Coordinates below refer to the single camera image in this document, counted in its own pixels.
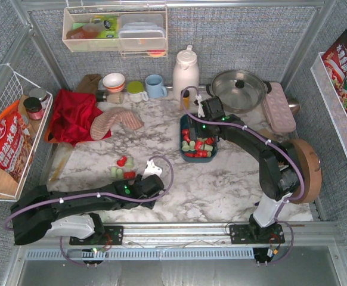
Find green coffee capsule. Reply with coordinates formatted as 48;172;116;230
125;157;134;169
181;141;190;153
203;144;213;152

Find teal plastic storage basket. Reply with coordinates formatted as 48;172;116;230
179;115;218;163

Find striped pink brown towel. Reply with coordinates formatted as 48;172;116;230
90;107;144;141

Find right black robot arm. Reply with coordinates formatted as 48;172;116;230
188;96;305;232

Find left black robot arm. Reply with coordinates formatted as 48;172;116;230
8;175;166;245

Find right white mesh basket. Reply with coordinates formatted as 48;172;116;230
310;52;347;159

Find orange spice bottle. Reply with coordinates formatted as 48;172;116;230
181;90;190;109

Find steel pot with lid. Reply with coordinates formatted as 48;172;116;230
206;70;272;114

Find white thermos jug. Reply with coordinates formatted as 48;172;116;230
172;45;200;101

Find brown cardboard sheet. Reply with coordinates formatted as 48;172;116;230
257;128;281;142

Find light blue mug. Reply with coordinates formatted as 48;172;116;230
145;74;168;99

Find green lid sugar jar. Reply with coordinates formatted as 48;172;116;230
126;81;148;103

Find pink egg tray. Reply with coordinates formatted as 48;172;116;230
262;82;296;133

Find glass grain shaker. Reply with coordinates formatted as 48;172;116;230
95;91;124;104

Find white orange striped bowl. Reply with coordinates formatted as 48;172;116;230
103;73;125;93

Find round wooden board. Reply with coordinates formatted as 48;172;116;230
289;139;322;204

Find red cloth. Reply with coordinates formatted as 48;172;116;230
45;89;103;146

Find clear plastic food containers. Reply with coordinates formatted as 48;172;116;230
117;13;166;51

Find brown paper bag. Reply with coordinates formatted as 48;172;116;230
75;74;102;94

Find red lid glass jar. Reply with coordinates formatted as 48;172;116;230
23;97;44;120

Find silver lid glass jar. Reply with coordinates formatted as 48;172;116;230
29;88;48;104

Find red seasoning packet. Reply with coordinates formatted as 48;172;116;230
0;100;33;182

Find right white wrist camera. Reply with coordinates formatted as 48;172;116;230
196;95;205;118

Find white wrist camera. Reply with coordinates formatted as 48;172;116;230
196;95;205;118
142;159;162;179

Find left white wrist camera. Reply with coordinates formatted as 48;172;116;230
142;159;162;179

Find cream wall basket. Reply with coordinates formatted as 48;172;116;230
62;4;168;57

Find left white wire basket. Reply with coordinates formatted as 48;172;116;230
0;70;54;201

